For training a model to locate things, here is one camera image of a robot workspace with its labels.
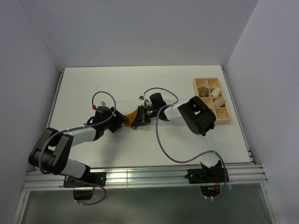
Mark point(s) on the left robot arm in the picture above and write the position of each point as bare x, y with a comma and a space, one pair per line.
52, 150

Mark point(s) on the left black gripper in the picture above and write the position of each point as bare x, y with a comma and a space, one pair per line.
118, 119

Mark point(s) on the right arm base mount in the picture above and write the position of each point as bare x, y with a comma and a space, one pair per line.
212, 176

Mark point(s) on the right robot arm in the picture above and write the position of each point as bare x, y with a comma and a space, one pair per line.
197, 116

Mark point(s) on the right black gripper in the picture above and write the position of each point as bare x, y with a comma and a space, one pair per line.
139, 119

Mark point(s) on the aluminium frame rail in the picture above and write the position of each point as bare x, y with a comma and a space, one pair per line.
148, 177

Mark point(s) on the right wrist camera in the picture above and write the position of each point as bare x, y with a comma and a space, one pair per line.
142, 98

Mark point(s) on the upper rolled cream sock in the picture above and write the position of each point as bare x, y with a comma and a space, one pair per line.
216, 92

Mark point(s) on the wooden compartment box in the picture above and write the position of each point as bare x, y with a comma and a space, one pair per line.
221, 113

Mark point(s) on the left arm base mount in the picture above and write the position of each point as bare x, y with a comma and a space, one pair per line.
84, 188

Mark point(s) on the mustard striped sock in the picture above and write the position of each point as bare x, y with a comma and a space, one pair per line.
130, 118

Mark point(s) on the lower rolled cream sock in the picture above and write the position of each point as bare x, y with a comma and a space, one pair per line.
219, 102

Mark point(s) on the brown sock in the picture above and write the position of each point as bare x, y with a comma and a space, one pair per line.
203, 92

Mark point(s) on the rolled cream sock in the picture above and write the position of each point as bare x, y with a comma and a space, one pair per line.
219, 102
216, 92

